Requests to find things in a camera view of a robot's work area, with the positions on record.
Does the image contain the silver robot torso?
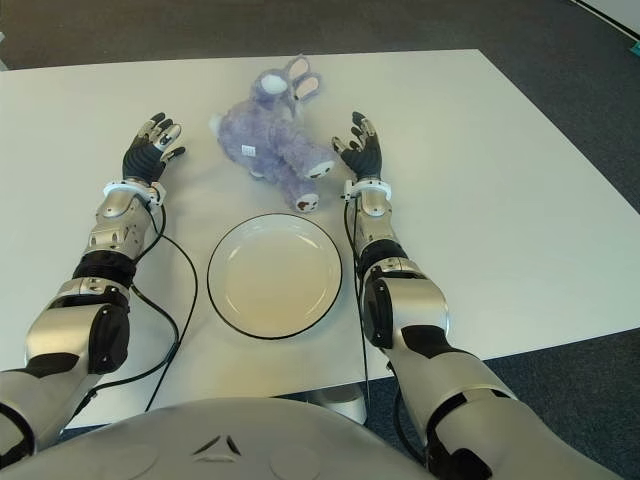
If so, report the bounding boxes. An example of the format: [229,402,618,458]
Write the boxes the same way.
[0,397,436,480]

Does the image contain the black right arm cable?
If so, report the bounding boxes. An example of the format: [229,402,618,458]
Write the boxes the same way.
[342,194,370,401]

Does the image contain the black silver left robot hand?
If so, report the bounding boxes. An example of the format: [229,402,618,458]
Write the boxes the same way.
[122,112,189,184]

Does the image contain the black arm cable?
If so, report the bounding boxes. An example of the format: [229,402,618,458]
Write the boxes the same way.
[142,199,200,414]
[342,194,370,401]
[97,284,180,391]

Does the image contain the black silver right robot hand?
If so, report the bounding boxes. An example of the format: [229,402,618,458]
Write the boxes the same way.
[330,111,385,180]

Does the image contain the white plate with black rim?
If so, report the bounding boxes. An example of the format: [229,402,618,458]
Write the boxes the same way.
[206,213,345,340]

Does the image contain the silver table base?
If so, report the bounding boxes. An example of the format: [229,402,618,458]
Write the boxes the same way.
[299,377,369,426]

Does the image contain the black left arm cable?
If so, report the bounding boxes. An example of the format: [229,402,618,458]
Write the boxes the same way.
[97,284,180,391]
[142,199,200,414]

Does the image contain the purple plush bunny doll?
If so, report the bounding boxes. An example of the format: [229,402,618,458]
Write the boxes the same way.
[207,53,340,215]

